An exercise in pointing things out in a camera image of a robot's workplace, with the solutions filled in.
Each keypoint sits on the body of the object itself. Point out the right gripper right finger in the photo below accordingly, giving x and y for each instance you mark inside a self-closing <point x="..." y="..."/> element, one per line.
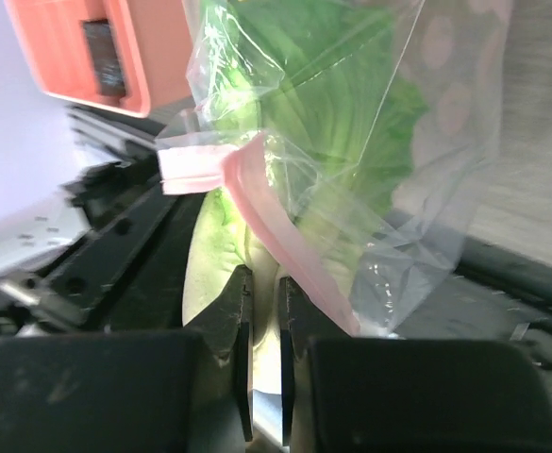
<point x="345" y="394"/>

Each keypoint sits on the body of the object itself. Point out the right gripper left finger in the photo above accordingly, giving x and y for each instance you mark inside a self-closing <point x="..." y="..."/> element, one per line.
<point x="178" y="390"/>

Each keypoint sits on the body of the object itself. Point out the clear zip top bag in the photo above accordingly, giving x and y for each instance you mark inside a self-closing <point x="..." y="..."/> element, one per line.
<point x="452" y="51"/>

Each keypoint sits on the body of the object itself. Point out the green toy lettuce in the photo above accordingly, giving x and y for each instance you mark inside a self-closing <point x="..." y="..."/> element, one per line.
<point x="317" y="77"/>

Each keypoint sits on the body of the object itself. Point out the dark rolled sock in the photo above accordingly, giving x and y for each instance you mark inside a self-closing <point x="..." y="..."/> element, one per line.
<point x="105" y="61"/>

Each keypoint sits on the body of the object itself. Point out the pink compartment organizer tray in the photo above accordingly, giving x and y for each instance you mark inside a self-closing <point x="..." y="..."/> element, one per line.
<point x="124" y="56"/>

